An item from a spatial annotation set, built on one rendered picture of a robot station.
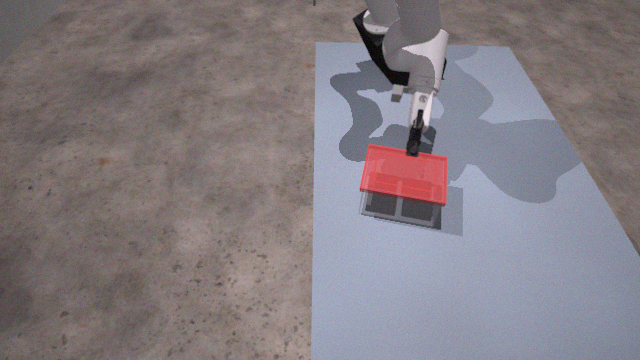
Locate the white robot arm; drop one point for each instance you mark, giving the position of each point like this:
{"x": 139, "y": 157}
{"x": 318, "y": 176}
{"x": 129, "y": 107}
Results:
{"x": 404, "y": 48}

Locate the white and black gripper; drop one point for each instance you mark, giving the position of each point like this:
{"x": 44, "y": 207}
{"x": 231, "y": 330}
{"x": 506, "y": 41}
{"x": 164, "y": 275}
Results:
{"x": 424, "y": 113}

